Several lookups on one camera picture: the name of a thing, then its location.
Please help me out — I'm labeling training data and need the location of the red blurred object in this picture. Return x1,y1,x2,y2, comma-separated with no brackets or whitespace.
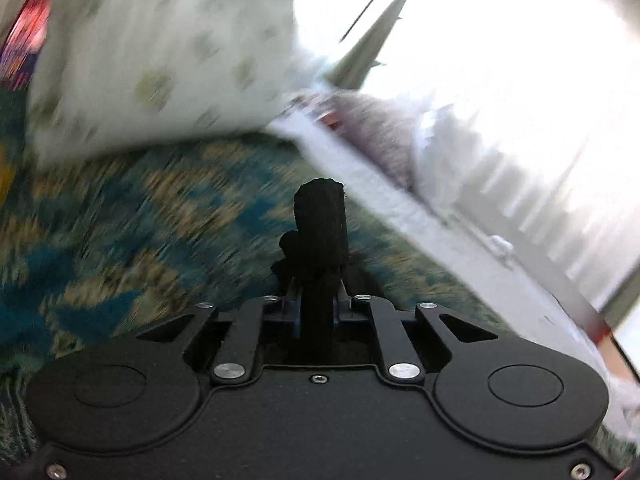
0,0,53,92

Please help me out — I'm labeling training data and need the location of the sheer white curtain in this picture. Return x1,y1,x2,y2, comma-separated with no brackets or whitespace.
350,0,640,311

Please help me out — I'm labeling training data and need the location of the white bedsheet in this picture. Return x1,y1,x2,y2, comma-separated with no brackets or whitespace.
267,112,638,443

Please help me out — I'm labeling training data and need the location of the green curtain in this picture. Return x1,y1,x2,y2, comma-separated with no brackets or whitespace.
324,0,447,92

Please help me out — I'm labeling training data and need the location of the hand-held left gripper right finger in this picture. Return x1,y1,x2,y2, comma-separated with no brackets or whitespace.
330,284,501,386

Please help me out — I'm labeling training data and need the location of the small crumpled white cloth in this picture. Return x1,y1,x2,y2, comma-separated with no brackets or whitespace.
489,234,517,263

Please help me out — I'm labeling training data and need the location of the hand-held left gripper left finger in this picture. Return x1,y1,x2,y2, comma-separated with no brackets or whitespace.
135,285,304,387

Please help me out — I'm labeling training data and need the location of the white pillow with green print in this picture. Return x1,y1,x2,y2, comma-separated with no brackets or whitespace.
26,0,302,167

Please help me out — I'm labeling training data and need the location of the blue paisley blanket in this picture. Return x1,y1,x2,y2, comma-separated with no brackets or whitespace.
0,82,638,468

